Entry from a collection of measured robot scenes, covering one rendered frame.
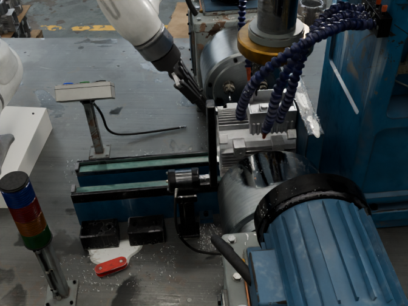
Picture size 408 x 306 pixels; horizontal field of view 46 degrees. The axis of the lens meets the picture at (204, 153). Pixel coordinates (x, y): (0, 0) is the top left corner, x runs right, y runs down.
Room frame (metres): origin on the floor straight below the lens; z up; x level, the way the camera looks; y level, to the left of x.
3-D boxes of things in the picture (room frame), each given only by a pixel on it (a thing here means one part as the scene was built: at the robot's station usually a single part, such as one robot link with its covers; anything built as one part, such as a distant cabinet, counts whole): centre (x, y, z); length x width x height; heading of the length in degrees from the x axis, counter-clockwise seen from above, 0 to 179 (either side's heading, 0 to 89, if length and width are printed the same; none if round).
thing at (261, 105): (1.03, -0.18, 1.11); 0.12 x 0.11 x 0.07; 92
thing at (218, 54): (1.38, -0.13, 1.04); 0.37 x 0.25 x 0.25; 2
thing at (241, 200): (0.69, -0.16, 1.04); 0.41 x 0.25 x 0.25; 2
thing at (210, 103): (0.88, -0.02, 1.12); 0.04 x 0.03 x 0.26; 92
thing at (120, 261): (0.78, 0.26, 0.81); 0.09 x 0.03 x 0.02; 110
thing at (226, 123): (1.02, -0.14, 1.01); 0.20 x 0.19 x 0.19; 92
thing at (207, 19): (1.62, -0.12, 0.99); 0.35 x 0.31 x 0.37; 2
